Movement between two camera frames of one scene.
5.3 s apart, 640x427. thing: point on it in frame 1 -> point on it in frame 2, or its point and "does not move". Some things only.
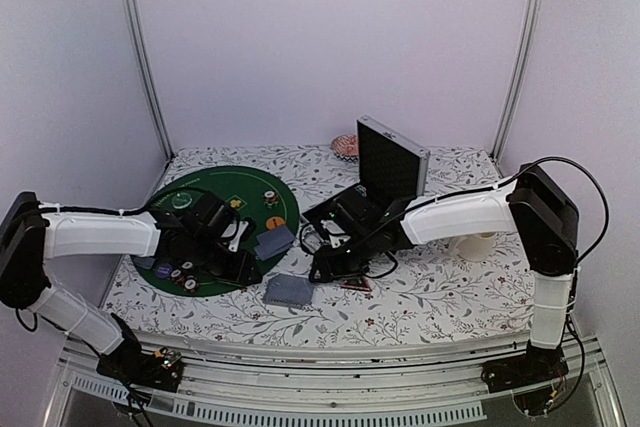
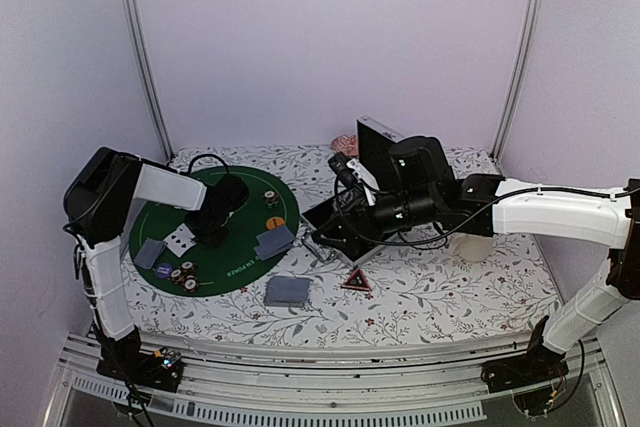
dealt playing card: (268, 249) does not move
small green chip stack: (270, 198) does not move
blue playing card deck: (290, 290) does not move
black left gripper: (240, 274) -> (211, 241)
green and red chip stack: (185, 277) does not move
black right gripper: (328, 267) -> (351, 229)
